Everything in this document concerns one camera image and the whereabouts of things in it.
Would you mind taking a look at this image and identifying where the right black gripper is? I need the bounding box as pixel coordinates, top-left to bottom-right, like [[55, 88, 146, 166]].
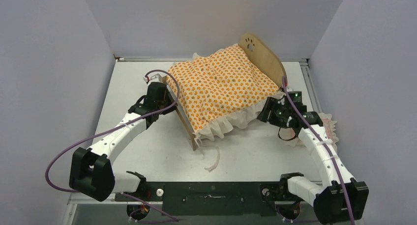
[[258, 97, 292, 128]]

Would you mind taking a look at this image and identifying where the orange patterned pet mattress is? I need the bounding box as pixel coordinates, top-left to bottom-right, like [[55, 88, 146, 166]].
[[166, 43, 287, 173]]

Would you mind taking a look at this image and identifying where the wooden pet bed frame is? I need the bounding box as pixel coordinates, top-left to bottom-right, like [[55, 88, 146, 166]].
[[161, 33, 288, 152]]

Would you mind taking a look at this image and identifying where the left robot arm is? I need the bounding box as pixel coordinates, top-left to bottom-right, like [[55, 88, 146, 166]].
[[69, 81, 176, 201]]

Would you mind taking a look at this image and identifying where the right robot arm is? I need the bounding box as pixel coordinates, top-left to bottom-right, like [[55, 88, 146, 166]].
[[257, 91, 369, 225]]

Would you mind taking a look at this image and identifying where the pink frilled small pillow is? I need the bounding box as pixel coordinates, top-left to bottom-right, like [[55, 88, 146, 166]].
[[279, 113, 339, 151]]

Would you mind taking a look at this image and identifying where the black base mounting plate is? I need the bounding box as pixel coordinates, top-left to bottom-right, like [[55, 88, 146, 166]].
[[131, 182, 301, 216]]

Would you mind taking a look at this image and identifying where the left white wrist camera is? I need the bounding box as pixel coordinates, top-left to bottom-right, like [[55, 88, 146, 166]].
[[143, 74, 164, 85]]

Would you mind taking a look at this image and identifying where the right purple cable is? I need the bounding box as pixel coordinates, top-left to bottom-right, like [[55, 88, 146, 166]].
[[281, 75, 357, 225]]

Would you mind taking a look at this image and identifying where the purple cable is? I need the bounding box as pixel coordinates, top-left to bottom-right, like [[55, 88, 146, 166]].
[[281, 75, 357, 225], [44, 69, 181, 224]]

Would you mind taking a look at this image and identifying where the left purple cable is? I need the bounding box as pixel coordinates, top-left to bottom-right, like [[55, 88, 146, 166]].
[[44, 69, 181, 224]]

